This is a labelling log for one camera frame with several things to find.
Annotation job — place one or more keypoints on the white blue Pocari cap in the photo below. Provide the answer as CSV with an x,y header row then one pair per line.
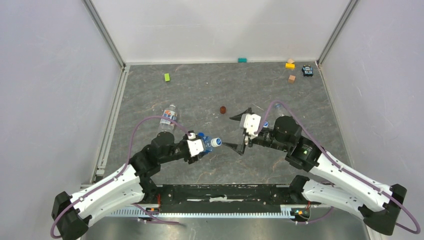
x,y
216,142

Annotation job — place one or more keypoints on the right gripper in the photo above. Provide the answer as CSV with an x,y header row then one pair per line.
x,y
239,148

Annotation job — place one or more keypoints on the white slotted cable duct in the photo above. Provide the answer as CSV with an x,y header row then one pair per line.
x,y
283,212

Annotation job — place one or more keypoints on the red label clear bottle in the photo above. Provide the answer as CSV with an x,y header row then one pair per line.
x,y
169,113

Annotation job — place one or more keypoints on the black blue toy car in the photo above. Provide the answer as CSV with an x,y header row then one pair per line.
x,y
307,71

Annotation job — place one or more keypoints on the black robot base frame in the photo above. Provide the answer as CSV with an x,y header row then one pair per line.
x,y
223,198

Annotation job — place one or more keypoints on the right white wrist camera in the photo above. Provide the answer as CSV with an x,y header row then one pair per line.
x,y
251,124

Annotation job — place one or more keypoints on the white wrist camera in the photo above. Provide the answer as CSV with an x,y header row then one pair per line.
x,y
251,124
195,144

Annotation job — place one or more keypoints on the yellow block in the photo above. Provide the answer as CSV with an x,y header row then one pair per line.
x,y
290,66

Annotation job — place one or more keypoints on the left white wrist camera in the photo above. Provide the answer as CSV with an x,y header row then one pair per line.
x,y
195,144

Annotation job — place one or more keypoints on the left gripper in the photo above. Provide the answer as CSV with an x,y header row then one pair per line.
x,y
192,159

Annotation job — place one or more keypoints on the tan cube block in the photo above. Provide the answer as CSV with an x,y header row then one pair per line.
x,y
291,79

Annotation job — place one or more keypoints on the blue label Pocari bottle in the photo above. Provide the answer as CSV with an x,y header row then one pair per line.
x,y
207,143

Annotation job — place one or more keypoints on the green block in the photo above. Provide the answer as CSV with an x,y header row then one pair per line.
x,y
167,77

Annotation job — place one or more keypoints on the Pepsi label clear bottle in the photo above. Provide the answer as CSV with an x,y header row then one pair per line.
x,y
280,110

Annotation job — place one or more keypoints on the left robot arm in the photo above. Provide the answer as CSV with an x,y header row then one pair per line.
x,y
73,214

